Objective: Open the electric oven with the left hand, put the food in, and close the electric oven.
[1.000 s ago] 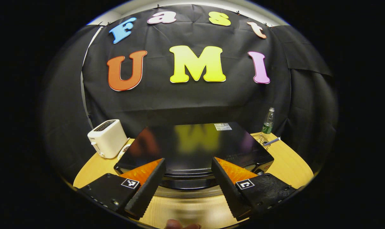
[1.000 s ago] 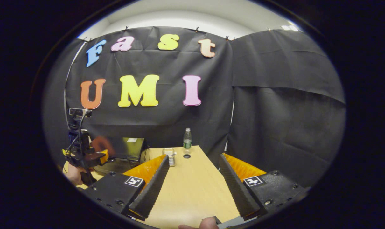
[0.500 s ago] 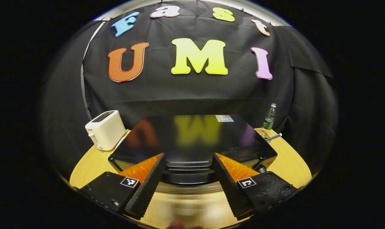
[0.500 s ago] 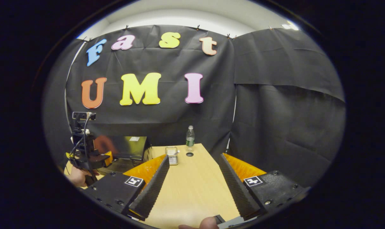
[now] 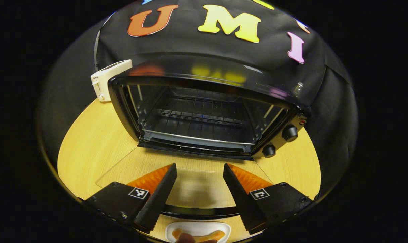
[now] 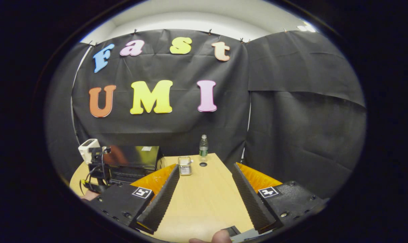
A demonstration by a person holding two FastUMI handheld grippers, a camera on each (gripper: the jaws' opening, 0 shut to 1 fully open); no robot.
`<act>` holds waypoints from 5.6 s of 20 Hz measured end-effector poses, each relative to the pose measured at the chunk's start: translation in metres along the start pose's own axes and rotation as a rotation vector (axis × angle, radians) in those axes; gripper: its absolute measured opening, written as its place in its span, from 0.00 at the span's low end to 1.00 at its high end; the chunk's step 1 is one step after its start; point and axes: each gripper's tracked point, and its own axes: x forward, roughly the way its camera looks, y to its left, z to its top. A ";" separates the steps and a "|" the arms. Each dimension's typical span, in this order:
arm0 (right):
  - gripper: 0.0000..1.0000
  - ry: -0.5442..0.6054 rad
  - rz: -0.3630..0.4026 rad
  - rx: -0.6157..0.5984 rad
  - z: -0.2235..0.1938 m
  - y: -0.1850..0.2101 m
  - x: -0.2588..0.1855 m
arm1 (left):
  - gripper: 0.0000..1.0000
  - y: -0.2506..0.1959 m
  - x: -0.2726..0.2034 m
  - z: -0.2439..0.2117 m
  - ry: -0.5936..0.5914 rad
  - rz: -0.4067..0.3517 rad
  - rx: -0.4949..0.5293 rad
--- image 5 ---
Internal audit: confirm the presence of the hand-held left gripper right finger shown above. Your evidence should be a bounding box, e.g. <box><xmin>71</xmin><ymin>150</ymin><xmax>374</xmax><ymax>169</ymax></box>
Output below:
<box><xmin>223</xmin><ymin>163</ymin><xmax>313</xmax><ymax>235</ymax></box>

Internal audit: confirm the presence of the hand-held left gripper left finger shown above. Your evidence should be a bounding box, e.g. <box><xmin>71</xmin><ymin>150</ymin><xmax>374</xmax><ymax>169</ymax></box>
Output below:
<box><xmin>84</xmin><ymin>163</ymin><xmax>177</xmax><ymax>233</ymax></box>

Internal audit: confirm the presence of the golden bread roll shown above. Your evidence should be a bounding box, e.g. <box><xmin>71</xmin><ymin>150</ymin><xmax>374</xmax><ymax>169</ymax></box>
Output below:
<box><xmin>172</xmin><ymin>229</ymin><xmax>226</xmax><ymax>243</ymax></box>

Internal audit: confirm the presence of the black electric oven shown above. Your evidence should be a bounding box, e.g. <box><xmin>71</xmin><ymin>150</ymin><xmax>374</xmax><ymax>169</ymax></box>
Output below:
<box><xmin>95</xmin><ymin>61</ymin><xmax>309</xmax><ymax>220</ymax></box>

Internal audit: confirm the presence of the metal oven rack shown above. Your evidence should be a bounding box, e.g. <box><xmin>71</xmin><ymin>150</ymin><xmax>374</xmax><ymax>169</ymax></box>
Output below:
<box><xmin>145</xmin><ymin>108</ymin><xmax>257</xmax><ymax>143</ymax></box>

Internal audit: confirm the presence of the white toaster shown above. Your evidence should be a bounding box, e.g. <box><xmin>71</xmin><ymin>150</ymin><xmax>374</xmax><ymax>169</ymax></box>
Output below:
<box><xmin>91</xmin><ymin>59</ymin><xmax>133</xmax><ymax>102</ymax></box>

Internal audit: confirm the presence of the black backdrop cloth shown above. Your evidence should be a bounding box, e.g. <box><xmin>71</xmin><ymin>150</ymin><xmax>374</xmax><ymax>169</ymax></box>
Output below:
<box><xmin>37</xmin><ymin>0</ymin><xmax>359</xmax><ymax>203</ymax></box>

